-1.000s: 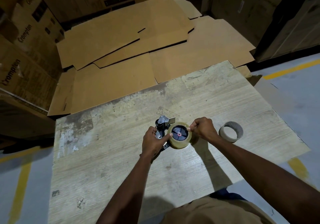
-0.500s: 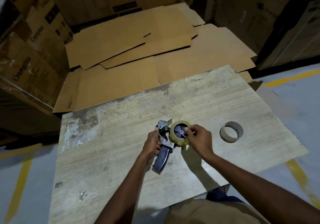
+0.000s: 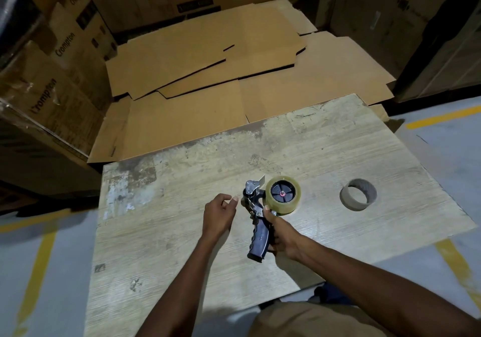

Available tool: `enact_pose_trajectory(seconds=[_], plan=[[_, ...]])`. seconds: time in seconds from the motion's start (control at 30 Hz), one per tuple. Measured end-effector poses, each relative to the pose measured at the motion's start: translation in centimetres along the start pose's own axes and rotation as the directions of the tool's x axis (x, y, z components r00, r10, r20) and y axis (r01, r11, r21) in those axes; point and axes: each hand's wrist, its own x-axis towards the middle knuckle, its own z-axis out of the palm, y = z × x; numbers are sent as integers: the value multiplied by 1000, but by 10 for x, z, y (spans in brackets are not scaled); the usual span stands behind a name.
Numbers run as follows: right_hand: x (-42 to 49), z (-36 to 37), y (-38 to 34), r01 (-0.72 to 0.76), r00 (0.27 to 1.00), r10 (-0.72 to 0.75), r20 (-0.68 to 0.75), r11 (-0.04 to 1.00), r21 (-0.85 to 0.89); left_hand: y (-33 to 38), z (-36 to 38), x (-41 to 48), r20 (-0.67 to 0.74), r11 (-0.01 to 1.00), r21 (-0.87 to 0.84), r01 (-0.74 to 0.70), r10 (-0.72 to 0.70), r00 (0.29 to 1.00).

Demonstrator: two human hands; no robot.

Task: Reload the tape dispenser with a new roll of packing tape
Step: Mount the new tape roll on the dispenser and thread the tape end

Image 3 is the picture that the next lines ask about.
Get person's left hand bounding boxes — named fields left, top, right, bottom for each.
left=202, top=193, right=239, bottom=242

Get person's right hand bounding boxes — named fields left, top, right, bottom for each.
left=263, top=205, right=315, bottom=262

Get black handheld tape dispenser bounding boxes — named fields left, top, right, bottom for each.
left=241, top=175, right=298, bottom=264

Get clear tape roll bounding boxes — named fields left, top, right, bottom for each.
left=265, top=176, right=302, bottom=217

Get grey tape core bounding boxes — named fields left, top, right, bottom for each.
left=339, top=178, right=378, bottom=212

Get person's right forearm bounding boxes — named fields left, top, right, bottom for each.
left=295, top=241, right=481, bottom=337

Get person's left forearm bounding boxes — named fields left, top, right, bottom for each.
left=135, top=233, right=226, bottom=337

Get person's blue trousers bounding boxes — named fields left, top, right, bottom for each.
left=308, top=282, right=356, bottom=306

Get person's tan shirt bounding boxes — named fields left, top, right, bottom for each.
left=248, top=302, right=395, bottom=337

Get large flat cardboard sheet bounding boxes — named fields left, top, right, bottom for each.
left=87, top=31, right=397, bottom=164

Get small cardboard flap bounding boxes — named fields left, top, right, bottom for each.
left=368, top=103, right=406, bottom=133

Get flat brown cardboard sheet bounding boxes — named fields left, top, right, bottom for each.
left=105, top=0, right=318, bottom=100
left=157, top=32, right=307, bottom=99

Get dark cardboard box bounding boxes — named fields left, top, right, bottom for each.
left=0, top=116, right=101, bottom=198

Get tall printed cardboard box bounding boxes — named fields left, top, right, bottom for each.
left=330, top=0, right=451, bottom=79

